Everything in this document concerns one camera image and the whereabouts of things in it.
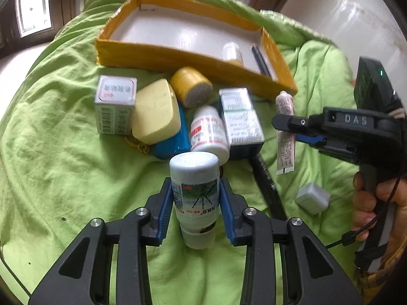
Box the person's right forearm plaid sleeve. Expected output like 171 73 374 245
358 248 407 305

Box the white bottle red label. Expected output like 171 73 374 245
190 105 230 166

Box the small white carton box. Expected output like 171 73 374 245
94 75 138 135

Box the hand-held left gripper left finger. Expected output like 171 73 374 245
28 176 174 305

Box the green blanket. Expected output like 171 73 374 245
0 0 377 305

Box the small white pill bottle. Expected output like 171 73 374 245
222 42 244 67

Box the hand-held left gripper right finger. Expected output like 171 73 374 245
220 177 363 305

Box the green white medicine box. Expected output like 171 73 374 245
218 87 265 161

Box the blue battery pack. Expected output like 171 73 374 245
152 105 191 160

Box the long black pen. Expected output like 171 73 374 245
250 155 288 221

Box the thin black cable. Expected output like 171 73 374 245
324 178 402 248

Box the cream yellow plastic case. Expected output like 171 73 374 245
131 78 181 144

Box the white bottle green leaf label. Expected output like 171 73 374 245
169 152 221 250

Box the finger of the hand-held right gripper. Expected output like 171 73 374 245
272 113 325 134
296 134 328 148

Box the dark pen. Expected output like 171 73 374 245
251 44 273 79

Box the white ointment tube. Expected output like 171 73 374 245
275 90 296 175

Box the white charger plug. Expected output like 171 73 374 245
296 182 330 215

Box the patterned glass window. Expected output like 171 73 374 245
14 0 53 39

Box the yellow cardboard tray box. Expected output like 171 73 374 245
95 0 298 96

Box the gold key chain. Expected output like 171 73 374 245
125 135 154 155

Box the person's right hand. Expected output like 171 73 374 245
351 170 407 261

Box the yellow round jar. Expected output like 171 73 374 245
170 67 213 109

